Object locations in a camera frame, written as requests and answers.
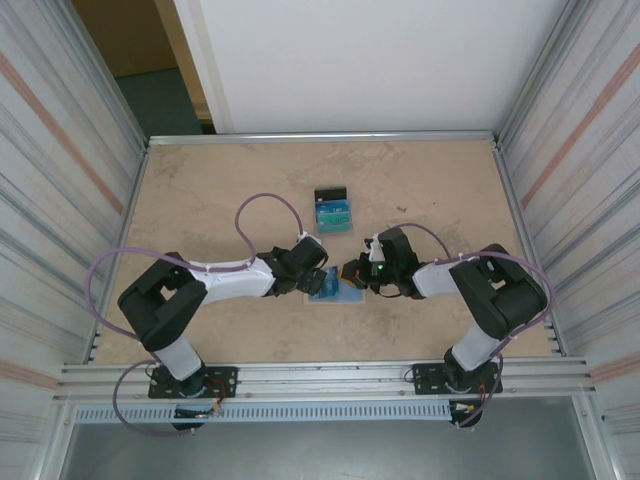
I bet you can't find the teal VIP credit card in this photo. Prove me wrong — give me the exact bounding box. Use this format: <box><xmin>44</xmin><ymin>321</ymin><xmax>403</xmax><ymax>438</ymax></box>
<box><xmin>317</xmin><ymin>212</ymin><xmax>352</xmax><ymax>235</ymax></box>

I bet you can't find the clear acrylic card box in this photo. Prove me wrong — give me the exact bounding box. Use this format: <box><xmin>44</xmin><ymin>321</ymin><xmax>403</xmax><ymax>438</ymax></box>
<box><xmin>312</xmin><ymin>184</ymin><xmax>356</xmax><ymax>237</ymax></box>

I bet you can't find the aluminium table edge bar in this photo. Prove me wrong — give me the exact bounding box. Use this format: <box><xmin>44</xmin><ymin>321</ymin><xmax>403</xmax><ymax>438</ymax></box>
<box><xmin>147</xmin><ymin>130</ymin><xmax>501</xmax><ymax>149</ymax></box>

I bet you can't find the aluminium table side bar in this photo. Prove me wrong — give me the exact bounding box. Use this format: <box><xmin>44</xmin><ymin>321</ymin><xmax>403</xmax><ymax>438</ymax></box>
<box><xmin>89</xmin><ymin>142</ymin><xmax>151</xmax><ymax>364</ymax></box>
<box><xmin>492</xmin><ymin>139</ymin><xmax>559</xmax><ymax>356</ymax></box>

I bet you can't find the grey metal base panel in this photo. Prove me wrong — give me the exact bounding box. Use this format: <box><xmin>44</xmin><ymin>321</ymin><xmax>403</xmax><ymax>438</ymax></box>
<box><xmin>62</xmin><ymin>397</ymin><xmax>611</xmax><ymax>480</ymax></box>

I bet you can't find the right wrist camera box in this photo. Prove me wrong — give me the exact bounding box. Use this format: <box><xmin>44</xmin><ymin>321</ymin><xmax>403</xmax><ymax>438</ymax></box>
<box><xmin>363</xmin><ymin>237</ymin><xmax>386</xmax><ymax>264</ymax></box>

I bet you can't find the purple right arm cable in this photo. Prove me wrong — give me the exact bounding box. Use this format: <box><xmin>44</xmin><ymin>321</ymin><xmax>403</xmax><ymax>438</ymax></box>
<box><xmin>389</xmin><ymin>223</ymin><xmax>556</xmax><ymax>431</ymax></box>

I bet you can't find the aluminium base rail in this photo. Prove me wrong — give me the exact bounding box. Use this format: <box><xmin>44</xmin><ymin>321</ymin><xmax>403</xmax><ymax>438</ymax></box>
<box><xmin>52</xmin><ymin>355</ymin><xmax>601</xmax><ymax>405</ymax></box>

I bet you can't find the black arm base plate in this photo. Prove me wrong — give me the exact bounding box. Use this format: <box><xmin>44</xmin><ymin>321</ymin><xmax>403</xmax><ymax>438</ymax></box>
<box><xmin>148</xmin><ymin>366</ymin><xmax>240</xmax><ymax>400</ymax></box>
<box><xmin>409</xmin><ymin>362</ymin><xmax>503</xmax><ymax>399</ymax></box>

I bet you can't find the slotted grey cable duct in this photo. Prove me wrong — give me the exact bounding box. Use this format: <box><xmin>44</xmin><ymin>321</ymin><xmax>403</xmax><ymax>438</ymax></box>
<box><xmin>72</xmin><ymin>401</ymin><xmax>454</xmax><ymax>425</ymax></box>

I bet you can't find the small circuit board with wires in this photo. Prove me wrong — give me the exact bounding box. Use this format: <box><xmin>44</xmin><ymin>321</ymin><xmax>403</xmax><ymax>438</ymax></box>
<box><xmin>449</xmin><ymin>398</ymin><xmax>484</xmax><ymax>417</ymax></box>
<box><xmin>173</xmin><ymin>399</ymin><xmax>224</xmax><ymax>419</ymax></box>

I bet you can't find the white door frame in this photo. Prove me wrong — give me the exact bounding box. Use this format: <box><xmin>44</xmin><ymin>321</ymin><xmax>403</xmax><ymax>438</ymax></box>
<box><xmin>172</xmin><ymin>0</ymin><xmax>236</xmax><ymax>135</ymax></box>

